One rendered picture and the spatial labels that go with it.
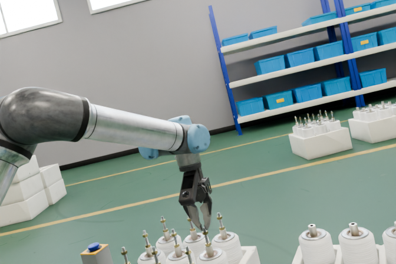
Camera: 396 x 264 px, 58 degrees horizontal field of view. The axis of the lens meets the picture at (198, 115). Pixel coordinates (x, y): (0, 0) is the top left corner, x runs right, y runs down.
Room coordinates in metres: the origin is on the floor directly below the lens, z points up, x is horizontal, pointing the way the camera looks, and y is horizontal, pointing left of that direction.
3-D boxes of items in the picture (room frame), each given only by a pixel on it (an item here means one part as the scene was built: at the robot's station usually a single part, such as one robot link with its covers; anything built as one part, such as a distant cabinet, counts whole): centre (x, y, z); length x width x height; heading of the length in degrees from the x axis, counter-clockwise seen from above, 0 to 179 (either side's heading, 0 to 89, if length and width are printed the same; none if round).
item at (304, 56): (5.44, -1.67, 0.90); 0.50 x 0.38 x 0.21; 175
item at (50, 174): (3.80, 1.85, 0.27); 0.39 x 0.39 x 0.18; 88
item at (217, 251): (1.10, 0.07, 0.25); 0.08 x 0.08 x 0.01
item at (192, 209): (1.12, 0.08, 0.38); 0.06 x 0.03 x 0.09; 164
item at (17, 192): (3.39, 1.89, 0.27); 0.39 x 0.39 x 0.18; 88
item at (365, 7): (5.41, -2.60, 1.38); 0.50 x 0.38 x 0.11; 178
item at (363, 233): (1.01, -0.36, 0.25); 0.08 x 0.08 x 0.01
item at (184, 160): (1.12, 0.06, 0.57); 0.08 x 0.08 x 0.05
